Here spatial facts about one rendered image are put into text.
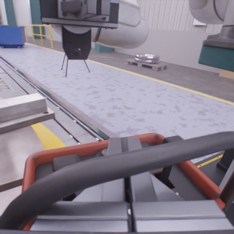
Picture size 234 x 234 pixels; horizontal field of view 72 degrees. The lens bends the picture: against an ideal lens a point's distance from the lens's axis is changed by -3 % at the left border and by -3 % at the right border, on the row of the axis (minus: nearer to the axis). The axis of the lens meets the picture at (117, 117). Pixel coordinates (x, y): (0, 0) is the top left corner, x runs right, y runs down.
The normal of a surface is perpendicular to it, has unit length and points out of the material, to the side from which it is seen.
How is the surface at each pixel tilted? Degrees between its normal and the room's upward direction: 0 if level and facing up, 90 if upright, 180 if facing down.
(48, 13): 90
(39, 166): 0
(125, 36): 104
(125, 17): 84
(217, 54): 90
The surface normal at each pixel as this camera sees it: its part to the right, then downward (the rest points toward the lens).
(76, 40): 0.36, 0.45
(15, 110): 0.68, 0.07
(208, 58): -0.89, 0.15
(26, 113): 0.69, 0.37
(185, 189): 0.07, -0.89
